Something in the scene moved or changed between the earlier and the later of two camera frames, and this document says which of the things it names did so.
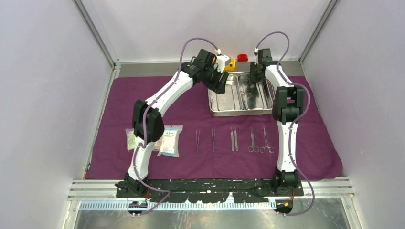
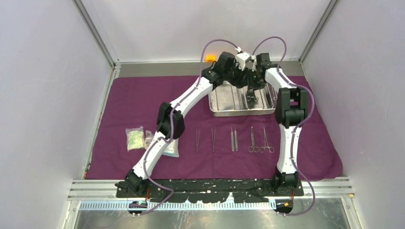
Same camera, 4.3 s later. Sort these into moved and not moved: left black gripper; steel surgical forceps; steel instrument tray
Moved: steel surgical forceps; left black gripper
Not moved: steel instrument tray
